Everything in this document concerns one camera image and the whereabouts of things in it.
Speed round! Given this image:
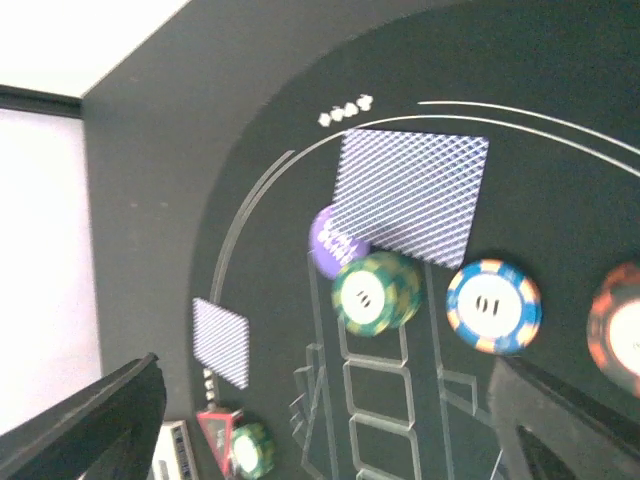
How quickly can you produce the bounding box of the blue chips top seat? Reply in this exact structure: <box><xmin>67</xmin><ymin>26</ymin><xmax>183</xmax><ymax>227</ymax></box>
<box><xmin>446</xmin><ymin>259</ymin><xmax>542</xmax><ymax>355</ymax></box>

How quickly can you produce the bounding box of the left black frame post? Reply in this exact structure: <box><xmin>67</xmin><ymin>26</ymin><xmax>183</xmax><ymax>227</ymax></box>
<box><xmin>0</xmin><ymin>85</ymin><xmax>82</xmax><ymax>119</ymax></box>

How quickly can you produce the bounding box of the brown chips top seat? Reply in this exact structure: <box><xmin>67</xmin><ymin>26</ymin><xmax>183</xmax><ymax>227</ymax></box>
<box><xmin>587</xmin><ymin>261</ymin><xmax>639</xmax><ymax>398</ymax></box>

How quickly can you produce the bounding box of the dealt card seat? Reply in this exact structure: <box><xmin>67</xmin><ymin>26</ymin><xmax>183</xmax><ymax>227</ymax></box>
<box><xmin>331</xmin><ymin>129</ymin><xmax>489</xmax><ymax>269</ymax></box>
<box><xmin>192</xmin><ymin>298</ymin><xmax>250</xmax><ymax>390</ymax></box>

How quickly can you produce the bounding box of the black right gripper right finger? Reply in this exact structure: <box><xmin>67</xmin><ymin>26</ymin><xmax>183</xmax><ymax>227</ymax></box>
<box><xmin>488</xmin><ymin>358</ymin><xmax>639</xmax><ymax>479</ymax></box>

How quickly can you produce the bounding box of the green chips top seat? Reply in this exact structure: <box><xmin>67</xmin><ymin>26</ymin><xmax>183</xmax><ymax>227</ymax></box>
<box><xmin>331</xmin><ymin>251</ymin><xmax>424</xmax><ymax>337</ymax></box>

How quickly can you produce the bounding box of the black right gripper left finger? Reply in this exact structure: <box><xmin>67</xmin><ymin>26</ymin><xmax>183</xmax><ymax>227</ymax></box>
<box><xmin>1</xmin><ymin>353</ymin><xmax>166</xmax><ymax>479</ymax></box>

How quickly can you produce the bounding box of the white card box tray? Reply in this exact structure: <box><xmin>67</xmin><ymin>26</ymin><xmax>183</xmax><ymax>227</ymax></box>
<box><xmin>151</xmin><ymin>420</ymin><xmax>199</xmax><ymax>480</ymax></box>

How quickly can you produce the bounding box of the red triangle marker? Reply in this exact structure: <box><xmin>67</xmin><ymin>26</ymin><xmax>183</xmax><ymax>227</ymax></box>
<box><xmin>196</xmin><ymin>408</ymin><xmax>243</xmax><ymax>479</ymax></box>

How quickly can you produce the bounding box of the dealt card top seat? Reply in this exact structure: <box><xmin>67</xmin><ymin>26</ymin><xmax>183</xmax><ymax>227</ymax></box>
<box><xmin>331</xmin><ymin>129</ymin><xmax>489</xmax><ymax>269</ymax></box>

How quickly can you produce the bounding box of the green chips seat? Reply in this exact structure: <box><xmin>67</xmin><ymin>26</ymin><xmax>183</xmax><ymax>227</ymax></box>
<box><xmin>231</xmin><ymin>423</ymin><xmax>275</xmax><ymax>479</ymax></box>
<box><xmin>331</xmin><ymin>251</ymin><xmax>424</xmax><ymax>337</ymax></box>

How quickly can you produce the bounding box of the round black poker mat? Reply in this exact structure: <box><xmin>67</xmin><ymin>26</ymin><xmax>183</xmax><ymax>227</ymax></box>
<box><xmin>190</xmin><ymin>1</ymin><xmax>639</xmax><ymax>479</ymax></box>

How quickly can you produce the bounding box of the purple small blind button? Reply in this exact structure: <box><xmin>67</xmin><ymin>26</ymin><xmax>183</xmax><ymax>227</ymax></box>
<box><xmin>309</xmin><ymin>206</ymin><xmax>370</xmax><ymax>279</ymax></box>

